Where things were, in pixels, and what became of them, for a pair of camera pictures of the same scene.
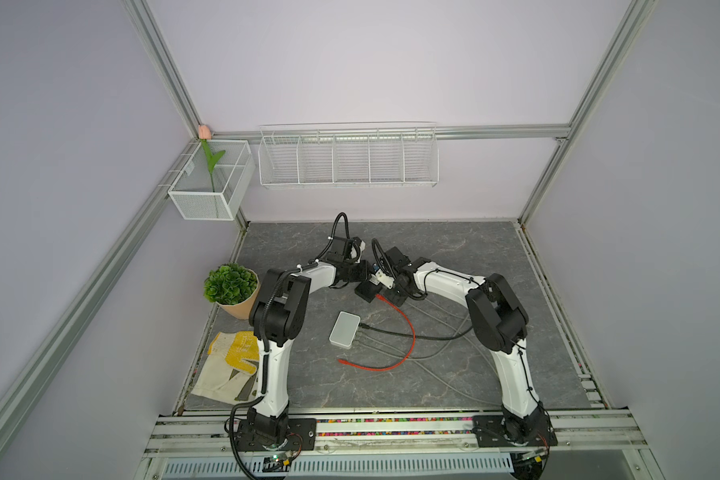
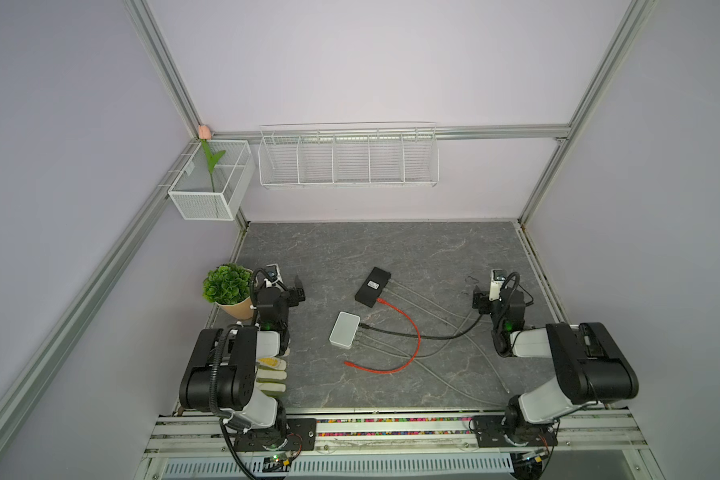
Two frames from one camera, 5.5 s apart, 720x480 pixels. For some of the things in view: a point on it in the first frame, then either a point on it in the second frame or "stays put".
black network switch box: [367, 290] stays put
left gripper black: [365, 272] to [295, 295]
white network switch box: [344, 330] stays put
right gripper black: [396, 299] to [481, 301]
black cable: [416, 335] stays put
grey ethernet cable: [409, 358] stays put
